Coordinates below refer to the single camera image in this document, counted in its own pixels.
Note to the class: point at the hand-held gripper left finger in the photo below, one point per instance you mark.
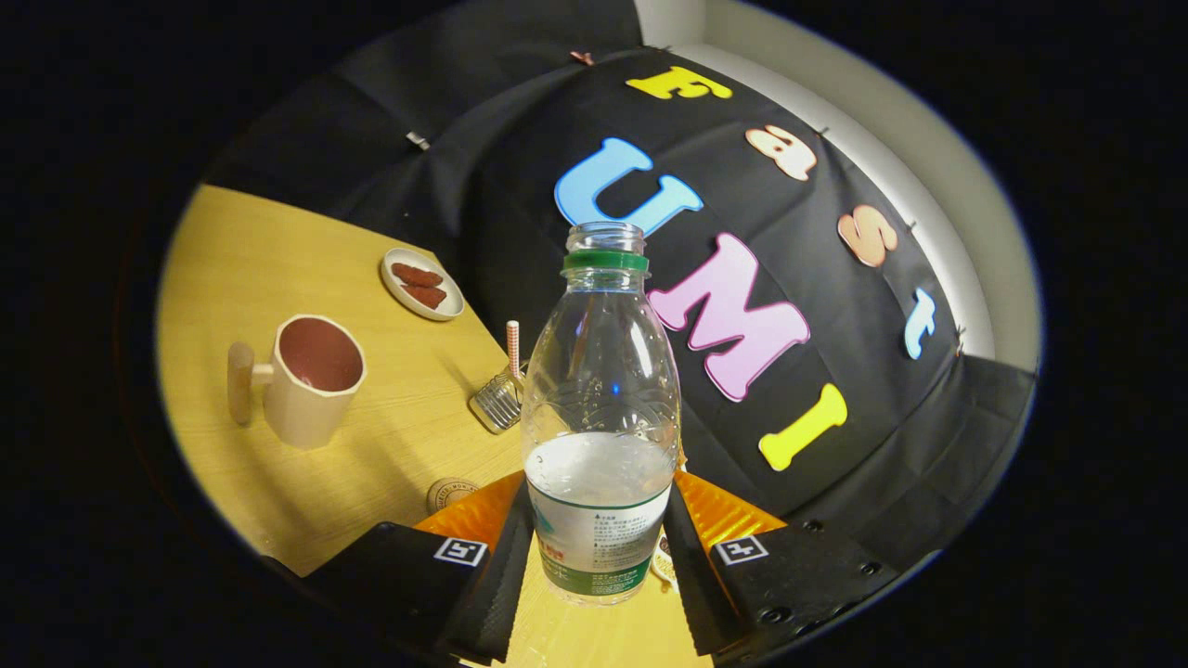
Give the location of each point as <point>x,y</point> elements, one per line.
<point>492,594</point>

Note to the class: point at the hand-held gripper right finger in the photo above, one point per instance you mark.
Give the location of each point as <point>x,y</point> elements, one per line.
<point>691,584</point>

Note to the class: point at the round cork coaster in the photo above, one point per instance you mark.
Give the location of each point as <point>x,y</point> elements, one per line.
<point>450,493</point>

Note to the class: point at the clear plastic juice bottle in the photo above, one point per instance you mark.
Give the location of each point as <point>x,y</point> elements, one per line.
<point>599,390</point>

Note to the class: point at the white divided dish with beans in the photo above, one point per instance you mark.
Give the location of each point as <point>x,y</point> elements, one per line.
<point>663,561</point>

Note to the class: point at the white round plate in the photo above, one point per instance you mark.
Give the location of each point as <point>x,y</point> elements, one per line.
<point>457,301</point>

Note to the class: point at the brown sausage piece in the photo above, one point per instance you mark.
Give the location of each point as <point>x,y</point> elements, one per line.
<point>418,276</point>
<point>427,297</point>

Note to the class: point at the wooden table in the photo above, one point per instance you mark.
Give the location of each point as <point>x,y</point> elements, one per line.
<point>241,269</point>

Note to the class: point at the silver clip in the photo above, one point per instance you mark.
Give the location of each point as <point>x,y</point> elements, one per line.
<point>418,140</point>

